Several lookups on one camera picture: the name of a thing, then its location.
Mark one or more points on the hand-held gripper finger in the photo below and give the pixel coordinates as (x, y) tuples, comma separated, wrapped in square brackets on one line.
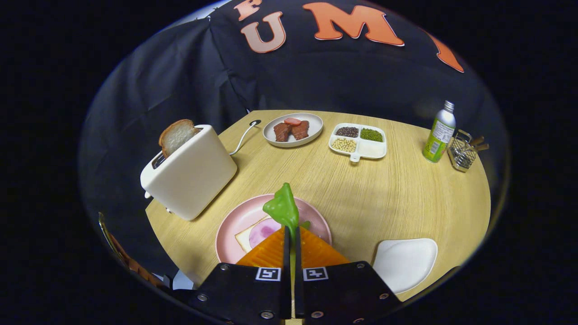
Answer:
[(298, 280), (286, 271)]

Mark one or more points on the green lettuce leaf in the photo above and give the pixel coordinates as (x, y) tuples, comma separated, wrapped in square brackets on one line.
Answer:
[(282, 210)]

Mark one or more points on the toasted bread slice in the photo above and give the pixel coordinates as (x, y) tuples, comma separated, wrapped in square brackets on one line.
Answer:
[(176, 135)]

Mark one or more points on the pink ham slice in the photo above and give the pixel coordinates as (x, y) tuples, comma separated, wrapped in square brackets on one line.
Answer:
[(264, 230)]

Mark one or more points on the white bread slice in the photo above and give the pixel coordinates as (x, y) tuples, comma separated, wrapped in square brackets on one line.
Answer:
[(243, 238)]

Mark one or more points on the pink plate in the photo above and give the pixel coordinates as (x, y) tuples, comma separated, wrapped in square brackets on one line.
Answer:
[(228, 232)]

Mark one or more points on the white square dish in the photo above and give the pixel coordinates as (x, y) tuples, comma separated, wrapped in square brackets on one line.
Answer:
[(404, 264)]

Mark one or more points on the white toaster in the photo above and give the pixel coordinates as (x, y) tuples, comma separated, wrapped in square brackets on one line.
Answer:
[(194, 176)]

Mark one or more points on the yellow soybeans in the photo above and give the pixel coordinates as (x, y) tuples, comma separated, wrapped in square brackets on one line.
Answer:
[(344, 145)]

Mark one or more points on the brown meat piece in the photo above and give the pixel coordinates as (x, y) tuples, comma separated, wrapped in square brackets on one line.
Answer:
[(300, 131), (282, 132)]

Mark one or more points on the white divided dish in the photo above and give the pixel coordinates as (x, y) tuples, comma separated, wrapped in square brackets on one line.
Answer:
[(372, 150)]

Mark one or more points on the round grey plate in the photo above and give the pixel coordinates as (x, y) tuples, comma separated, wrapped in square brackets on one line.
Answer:
[(314, 124)]

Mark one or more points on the pink sausage slice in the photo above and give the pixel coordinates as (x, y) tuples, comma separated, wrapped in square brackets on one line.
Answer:
[(292, 121)]

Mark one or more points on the brown slatted object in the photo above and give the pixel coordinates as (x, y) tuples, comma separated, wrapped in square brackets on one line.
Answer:
[(135, 266)]

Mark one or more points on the dark red beans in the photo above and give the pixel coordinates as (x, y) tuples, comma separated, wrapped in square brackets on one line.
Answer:
[(347, 132)]

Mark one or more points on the green mung beans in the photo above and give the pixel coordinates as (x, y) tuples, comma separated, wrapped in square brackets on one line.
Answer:
[(371, 134)]

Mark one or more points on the black backdrop cloth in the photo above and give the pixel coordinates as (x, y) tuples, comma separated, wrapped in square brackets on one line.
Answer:
[(316, 81)]

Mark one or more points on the green bottle with silver cap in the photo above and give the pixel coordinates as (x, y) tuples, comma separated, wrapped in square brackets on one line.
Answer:
[(438, 135)]

